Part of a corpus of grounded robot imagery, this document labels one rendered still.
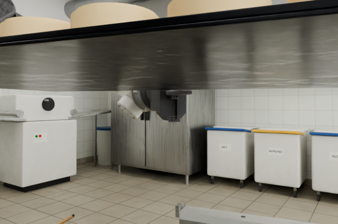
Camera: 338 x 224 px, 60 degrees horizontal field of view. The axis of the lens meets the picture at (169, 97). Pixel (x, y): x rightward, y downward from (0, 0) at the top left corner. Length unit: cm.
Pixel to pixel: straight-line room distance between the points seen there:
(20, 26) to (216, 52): 11
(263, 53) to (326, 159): 351
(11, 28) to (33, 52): 3
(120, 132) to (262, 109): 213
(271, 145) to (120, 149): 221
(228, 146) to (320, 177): 109
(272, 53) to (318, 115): 413
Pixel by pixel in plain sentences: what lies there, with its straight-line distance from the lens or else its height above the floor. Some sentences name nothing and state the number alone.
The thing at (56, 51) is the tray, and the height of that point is 109.
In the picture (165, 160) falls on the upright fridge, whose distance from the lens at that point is 411.
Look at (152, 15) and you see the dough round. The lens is 16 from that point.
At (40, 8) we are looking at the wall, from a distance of 537.
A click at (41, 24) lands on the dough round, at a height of 111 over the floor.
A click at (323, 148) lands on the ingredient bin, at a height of 59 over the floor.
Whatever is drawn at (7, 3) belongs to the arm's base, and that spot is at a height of 132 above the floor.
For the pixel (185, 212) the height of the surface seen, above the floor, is 90.
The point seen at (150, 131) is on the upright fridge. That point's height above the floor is 69.
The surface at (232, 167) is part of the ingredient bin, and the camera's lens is 395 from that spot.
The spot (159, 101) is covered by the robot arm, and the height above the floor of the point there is 107.
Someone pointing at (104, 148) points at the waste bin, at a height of 30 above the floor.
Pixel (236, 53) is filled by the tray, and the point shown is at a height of 109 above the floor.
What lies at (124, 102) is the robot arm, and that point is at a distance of 72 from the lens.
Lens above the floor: 106
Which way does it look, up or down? 2 degrees up
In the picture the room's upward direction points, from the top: straight up
